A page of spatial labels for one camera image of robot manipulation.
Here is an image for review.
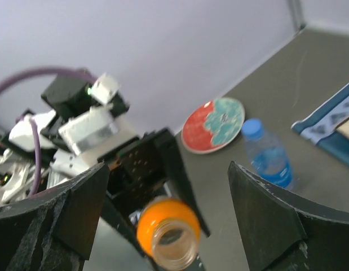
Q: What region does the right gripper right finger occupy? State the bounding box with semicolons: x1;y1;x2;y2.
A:
228;161;349;270

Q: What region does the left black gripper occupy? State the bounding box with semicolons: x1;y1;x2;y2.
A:
98;128;211;270

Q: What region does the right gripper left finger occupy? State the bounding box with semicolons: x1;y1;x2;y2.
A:
0;163;109;270

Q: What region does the orange juice bottle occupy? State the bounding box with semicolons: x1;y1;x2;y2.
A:
136;196;201;270

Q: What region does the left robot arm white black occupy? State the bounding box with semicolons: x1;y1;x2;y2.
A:
0;71;210;270

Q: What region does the blue cap water bottle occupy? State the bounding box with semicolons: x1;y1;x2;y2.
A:
241;118;293;190

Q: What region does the round red teal plate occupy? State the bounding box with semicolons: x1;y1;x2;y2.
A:
181;97;245;155

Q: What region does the blue patterned placemat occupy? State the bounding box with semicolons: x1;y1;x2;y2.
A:
291;83;349;166

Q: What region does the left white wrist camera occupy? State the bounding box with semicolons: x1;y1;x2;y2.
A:
58;106;138;167

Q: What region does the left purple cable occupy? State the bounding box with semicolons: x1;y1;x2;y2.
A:
0;66;99;197

